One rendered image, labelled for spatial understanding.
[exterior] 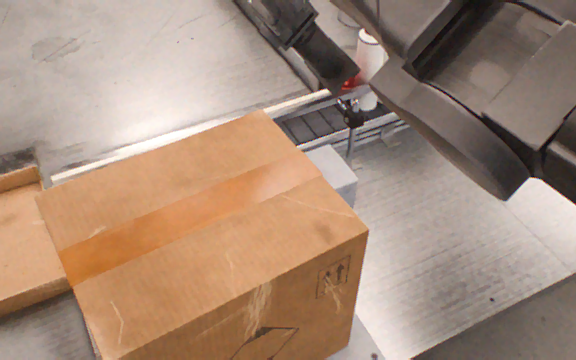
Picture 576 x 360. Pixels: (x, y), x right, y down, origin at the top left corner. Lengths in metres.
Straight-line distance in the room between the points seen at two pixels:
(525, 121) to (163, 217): 0.46
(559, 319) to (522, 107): 1.80
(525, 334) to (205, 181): 1.46
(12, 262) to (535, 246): 0.86
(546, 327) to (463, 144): 1.75
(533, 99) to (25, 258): 0.89
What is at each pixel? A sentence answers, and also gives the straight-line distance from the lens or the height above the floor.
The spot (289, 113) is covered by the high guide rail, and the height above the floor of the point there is 0.96.
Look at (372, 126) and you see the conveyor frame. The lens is 1.14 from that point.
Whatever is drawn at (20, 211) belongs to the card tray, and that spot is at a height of 0.83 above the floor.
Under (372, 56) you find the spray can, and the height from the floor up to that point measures 1.01.
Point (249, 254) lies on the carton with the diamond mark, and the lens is 0.62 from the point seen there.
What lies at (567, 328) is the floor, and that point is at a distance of 2.05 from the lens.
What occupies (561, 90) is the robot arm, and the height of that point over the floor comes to 1.47.
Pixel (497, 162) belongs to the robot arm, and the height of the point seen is 1.43.
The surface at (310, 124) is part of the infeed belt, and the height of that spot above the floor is 0.88.
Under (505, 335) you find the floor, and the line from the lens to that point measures 1.96.
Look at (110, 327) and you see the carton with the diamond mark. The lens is 0.59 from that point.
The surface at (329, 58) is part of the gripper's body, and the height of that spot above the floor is 1.04.
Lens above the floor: 1.62
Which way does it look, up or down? 46 degrees down
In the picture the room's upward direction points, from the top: 1 degrees clockwise
